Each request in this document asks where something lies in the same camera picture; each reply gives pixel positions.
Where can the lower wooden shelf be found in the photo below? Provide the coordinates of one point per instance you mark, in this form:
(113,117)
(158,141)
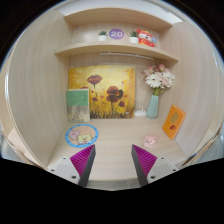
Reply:
(110,47)

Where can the right small potted plant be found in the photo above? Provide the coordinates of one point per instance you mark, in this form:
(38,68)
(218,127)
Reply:
(133,37)

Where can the white light bar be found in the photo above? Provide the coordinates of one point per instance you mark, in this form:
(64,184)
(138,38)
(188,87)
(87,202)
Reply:
(125,54)

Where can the upper wooden shelf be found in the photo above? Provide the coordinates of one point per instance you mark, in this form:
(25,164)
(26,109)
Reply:
(118,15)

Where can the light teal vase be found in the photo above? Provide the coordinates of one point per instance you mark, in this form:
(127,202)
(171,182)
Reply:
(152,110)

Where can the small potted plant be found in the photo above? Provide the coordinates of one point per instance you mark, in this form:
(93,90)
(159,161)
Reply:
(133,37)
(102,36)

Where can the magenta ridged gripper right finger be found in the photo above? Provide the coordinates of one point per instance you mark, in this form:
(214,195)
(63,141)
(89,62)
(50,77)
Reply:
(150,168)

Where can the left small potted plant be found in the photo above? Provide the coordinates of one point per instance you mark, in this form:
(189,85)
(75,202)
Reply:
(102,36)

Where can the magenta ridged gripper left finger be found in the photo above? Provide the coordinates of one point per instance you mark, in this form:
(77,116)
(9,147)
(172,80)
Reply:
(76,168)

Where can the wooden shelf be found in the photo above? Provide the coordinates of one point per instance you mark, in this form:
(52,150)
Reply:
(118,15)
(110,47)

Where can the round cartoon mouse pad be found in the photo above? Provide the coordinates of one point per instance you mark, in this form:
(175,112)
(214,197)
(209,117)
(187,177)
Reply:
(81,135)

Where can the red lucky cat figurine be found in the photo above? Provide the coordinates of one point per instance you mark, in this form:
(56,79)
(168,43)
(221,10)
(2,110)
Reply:
(145,38)

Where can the pink white flower bouquet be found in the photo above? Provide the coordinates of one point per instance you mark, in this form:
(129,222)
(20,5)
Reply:
(158,78)

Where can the purple round number sign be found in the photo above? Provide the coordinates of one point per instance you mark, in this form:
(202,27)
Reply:
(116,34)

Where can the white power adapter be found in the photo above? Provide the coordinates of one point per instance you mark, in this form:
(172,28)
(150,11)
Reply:
(139,112)

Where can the poppy flower painting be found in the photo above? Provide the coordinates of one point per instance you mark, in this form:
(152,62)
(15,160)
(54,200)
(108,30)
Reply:
(111,89)

